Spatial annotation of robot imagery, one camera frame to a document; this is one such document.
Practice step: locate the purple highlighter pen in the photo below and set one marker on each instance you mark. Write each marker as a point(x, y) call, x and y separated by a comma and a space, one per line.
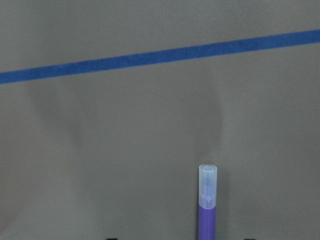
point(207, 201)

